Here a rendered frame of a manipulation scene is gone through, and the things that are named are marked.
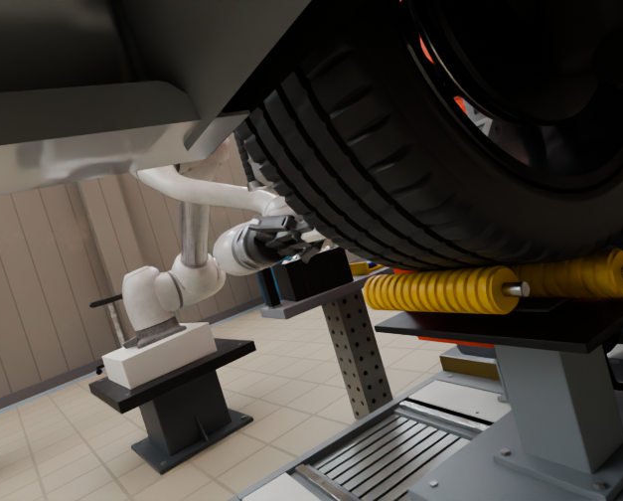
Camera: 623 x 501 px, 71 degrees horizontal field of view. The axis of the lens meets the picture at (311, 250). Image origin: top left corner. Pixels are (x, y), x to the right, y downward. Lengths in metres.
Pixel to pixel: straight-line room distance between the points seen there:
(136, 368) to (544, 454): 1.25
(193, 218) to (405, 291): 1.03
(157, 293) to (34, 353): 2.52
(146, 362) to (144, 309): 0.20
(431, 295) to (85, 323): 3.77
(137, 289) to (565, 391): 1.40
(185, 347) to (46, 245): 2.69
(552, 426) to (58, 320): 3.83
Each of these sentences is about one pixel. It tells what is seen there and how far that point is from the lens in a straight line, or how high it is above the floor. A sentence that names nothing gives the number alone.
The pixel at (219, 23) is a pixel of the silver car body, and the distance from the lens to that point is 0.27.
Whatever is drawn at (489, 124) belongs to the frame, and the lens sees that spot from 0.93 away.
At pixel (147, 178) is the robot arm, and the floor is 0.89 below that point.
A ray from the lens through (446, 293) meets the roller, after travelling 0.58.
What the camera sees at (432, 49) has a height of 0.79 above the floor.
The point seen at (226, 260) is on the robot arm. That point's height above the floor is 0.63.
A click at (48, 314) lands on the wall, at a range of 4.15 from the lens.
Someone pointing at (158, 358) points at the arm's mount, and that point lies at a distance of 1.63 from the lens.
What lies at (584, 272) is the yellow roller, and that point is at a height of 0.50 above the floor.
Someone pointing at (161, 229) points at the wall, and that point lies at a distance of 4.40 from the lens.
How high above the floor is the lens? 0.65
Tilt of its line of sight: 3 degrees down
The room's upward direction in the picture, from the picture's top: 16 degrees counter-clockwise
